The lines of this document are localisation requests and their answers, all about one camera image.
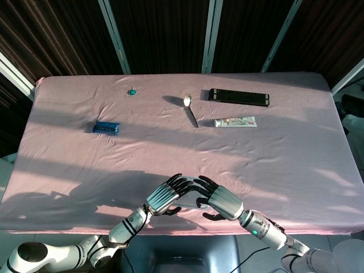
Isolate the pink tablecloth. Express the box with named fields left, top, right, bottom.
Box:
left=0, top=72, right=364, bottom=237

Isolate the white window frame post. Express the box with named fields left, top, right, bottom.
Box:
left=330, top=57, right=364, bottom=96
left=97, top=0, right=132, bottom=75
left=201, top=0, right=224, bottom=74
left=0, top=52, right=36, bottom=101
left=260, top=0, right=304, bottom=73

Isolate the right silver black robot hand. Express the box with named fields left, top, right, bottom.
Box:
left=195, top=175, right=245, bottom=222

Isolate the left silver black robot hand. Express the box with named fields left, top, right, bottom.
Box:
left=144, top=173, right=196, bottom=217

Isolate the white bag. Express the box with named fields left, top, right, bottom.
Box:
left=342, top=114, right=364, bottom=174

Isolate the clear blue plastic lid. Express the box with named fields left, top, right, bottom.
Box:
left=172, top=177, right=212, bottom=210

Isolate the long black flat case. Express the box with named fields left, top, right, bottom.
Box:
left=208, top=88, right=270, bottom=107

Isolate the grey robot torso base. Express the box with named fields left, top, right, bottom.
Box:
left=120, top=235, right=243, bottom=273

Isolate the black chair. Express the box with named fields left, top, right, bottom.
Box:
left=340, top=93, right=364, bottom=118

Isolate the metal spoon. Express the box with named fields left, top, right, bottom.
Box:
left=183, top=94, right=200, bottom=128

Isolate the dark brown pleated curtain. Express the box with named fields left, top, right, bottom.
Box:
left=0, top=0, right=364, bottom=159

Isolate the black cable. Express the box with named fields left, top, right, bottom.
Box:
left=227, top=246, right=271, bottom=273

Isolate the white toothpaste tube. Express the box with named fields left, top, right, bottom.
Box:
left=214, top=116, right=258, bottom=128

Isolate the blue snack packet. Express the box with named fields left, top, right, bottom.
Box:
left=93, top=121, right=121, bottom=136

